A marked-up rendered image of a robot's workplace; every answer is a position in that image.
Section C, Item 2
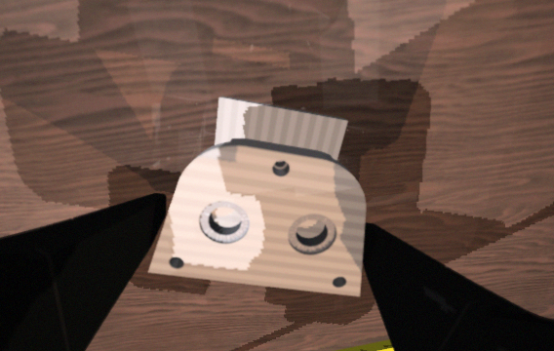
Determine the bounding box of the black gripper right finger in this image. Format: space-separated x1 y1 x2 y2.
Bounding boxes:
363 223 554 351

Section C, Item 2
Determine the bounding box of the yellow flat bar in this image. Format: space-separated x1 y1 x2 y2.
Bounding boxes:
337 339 394 351

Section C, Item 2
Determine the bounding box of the white plate with two round holes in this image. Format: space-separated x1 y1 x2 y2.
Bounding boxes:
148 138 367 296

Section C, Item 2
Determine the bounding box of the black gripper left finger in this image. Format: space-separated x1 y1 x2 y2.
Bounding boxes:
0 193 166 351

